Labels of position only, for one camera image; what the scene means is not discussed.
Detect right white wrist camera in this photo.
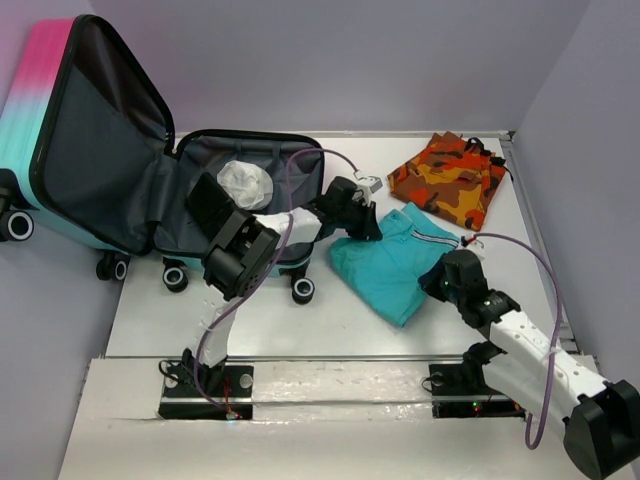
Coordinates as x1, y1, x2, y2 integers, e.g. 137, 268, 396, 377
460, 235, 486, 260

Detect teal shirt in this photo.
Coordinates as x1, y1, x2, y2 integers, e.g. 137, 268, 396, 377
328, 203, 460, 328

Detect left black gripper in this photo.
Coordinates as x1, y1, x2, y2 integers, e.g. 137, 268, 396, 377
335, 198, 382, 242

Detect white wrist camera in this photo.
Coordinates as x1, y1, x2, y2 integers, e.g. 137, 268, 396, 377
460, 235, 486, 260
352, 170, 383, 205

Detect pink teal kids suitcase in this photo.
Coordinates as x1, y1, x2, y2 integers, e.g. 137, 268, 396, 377
1, 14, 325, 293

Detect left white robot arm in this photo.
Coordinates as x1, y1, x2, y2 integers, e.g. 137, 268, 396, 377
170, 174, 383, 401

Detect white cloth bundle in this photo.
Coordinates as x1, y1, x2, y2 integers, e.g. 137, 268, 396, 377
216, 160, 274, 211

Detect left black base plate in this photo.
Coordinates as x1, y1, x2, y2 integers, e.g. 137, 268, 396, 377
158, 359, 254, 421

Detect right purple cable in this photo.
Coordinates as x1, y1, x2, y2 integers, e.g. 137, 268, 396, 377
469, 231, 565, 451

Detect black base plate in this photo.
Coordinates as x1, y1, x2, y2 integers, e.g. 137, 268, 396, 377
422, 363, 526, 419
158, 359, 254, 421

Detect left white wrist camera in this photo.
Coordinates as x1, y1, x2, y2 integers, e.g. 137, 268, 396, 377
352, 170, 383, 205

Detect orange camouflage garment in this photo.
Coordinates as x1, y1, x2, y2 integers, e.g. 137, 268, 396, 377
387, 131, 509, 232

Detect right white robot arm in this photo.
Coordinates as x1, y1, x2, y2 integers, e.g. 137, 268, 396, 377
419, 249, 639, 479

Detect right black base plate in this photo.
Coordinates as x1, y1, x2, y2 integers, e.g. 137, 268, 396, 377
422, 363, 526, 419

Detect black leather pouch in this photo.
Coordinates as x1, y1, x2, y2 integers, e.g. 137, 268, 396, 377
186, 173, 235, 240

